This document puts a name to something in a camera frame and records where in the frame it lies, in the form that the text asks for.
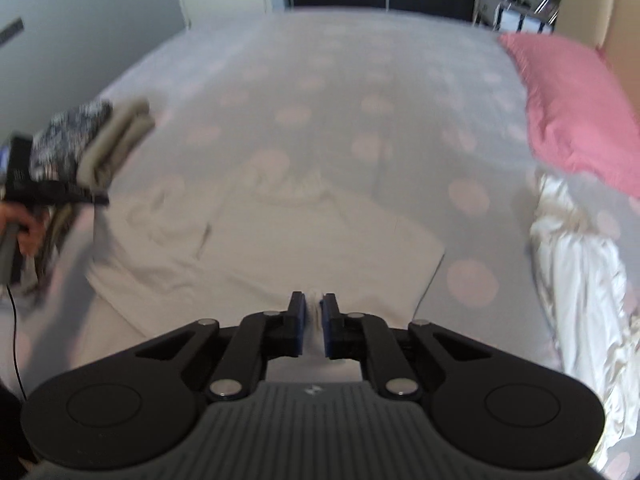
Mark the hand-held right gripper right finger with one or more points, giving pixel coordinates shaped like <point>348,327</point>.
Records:
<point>328,330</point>

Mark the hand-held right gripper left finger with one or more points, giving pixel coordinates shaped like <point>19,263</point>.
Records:
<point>299,327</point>

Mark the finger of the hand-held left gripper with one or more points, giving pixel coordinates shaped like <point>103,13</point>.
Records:
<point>80,196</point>

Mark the cream turtleneck sweater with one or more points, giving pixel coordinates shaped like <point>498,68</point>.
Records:
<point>275,250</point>

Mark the white garment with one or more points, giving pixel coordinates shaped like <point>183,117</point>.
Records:
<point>580,285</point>

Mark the person's left hand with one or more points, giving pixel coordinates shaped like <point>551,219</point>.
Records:
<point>32,232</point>

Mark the dark floral cloth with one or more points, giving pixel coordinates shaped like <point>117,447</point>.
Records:
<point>70,135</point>

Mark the khaki folded cloth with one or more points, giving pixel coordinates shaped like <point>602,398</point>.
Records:
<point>120,140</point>

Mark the polka dot bed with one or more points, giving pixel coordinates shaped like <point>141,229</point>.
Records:
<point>350,60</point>

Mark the pink pillow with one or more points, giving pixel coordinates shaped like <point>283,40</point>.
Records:
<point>575,110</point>

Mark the white nightstand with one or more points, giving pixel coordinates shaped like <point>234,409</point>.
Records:
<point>515,20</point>

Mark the beige padded headboard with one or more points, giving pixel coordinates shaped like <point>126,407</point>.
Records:
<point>625,25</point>

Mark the dark wall fixture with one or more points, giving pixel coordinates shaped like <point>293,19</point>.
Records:
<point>12,30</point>

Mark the photo frame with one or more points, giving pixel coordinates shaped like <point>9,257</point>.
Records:
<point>546,2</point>

